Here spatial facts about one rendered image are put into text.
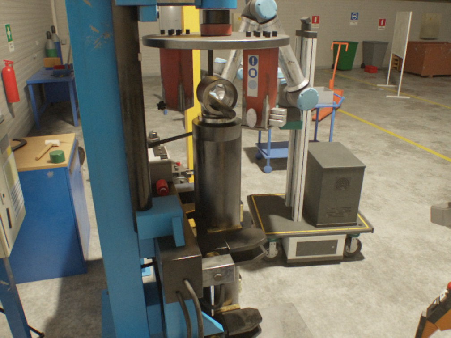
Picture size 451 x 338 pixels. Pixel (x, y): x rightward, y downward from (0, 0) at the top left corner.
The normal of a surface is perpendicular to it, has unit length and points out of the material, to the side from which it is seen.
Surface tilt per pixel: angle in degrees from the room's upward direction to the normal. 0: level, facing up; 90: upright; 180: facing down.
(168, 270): 90
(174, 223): 45
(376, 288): 0
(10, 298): 90
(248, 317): 0
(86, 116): 90
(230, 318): 0
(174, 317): 90
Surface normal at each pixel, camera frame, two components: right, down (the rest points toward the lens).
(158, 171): 0.28, 0.37
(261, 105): -0.44, 0.35
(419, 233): 0.00, -0.92
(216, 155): -0.01, 0.39
